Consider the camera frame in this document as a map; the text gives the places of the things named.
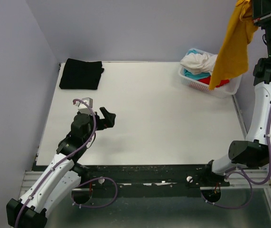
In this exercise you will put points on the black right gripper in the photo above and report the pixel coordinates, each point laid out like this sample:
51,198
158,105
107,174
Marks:
264,11

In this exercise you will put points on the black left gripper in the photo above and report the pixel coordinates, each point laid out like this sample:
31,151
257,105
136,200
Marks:
107,122

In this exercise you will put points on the yellow t shirt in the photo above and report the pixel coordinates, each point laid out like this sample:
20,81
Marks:
232,59

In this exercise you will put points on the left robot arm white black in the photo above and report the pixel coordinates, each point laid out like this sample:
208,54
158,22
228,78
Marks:
34,207

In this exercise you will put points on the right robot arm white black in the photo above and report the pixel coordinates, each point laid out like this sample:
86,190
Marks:
255,150

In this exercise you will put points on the folded black t shirt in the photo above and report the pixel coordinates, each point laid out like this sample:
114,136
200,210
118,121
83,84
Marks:
81,75

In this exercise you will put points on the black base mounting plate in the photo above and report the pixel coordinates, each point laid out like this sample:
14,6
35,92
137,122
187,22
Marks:
147,181

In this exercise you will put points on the white crumpled t shirt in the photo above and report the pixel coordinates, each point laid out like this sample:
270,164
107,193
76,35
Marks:
197,63

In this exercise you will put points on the white plastic laundry basket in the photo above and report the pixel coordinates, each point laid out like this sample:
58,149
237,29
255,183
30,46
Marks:
201,82

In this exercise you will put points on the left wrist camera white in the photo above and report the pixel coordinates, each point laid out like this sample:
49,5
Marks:
86,106

